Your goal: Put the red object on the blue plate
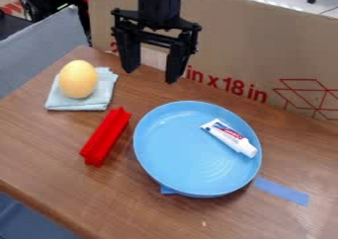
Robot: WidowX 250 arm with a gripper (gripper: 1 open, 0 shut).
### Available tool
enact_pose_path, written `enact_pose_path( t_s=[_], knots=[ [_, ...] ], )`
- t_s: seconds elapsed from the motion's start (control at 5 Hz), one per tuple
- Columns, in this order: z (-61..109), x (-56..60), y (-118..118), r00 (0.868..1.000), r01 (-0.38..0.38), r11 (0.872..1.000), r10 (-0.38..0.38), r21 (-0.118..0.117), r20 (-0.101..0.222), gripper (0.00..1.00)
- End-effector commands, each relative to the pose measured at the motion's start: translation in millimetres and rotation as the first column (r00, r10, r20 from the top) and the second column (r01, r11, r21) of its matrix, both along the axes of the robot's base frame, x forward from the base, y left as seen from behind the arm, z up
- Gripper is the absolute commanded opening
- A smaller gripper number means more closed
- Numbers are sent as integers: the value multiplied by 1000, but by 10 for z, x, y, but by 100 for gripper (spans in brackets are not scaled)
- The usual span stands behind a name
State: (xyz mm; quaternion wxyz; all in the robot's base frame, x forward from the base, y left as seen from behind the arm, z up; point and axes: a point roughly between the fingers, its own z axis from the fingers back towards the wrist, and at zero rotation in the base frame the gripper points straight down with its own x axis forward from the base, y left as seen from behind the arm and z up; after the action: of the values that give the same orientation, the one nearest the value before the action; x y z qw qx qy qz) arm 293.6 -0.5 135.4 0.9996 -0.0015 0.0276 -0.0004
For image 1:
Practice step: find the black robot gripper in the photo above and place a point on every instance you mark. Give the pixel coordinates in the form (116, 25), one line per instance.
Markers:
(155, 24)

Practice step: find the red rectangular block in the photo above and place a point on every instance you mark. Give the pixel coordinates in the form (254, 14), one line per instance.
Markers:
(104, 137)

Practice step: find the yellow egg shaped object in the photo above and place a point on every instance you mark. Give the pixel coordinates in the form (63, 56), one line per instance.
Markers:
(78, 79)

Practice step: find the blue plastic plate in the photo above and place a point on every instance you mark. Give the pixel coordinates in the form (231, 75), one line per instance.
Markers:
(187, 160)

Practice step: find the light blue folded cloth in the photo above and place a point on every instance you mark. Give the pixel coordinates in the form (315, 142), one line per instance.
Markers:
(96, 102)

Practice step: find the grey fabric panel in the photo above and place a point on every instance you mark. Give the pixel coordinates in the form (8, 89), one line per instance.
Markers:
(32, 49)

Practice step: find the white toothpaste tube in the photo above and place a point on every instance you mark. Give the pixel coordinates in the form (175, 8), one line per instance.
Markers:
(225, 133)

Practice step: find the blue tape strip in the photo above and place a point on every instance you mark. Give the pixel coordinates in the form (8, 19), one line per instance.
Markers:
(282, 191)

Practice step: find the brown cardboard box wall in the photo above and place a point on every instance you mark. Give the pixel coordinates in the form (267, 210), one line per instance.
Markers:
(266, 53)

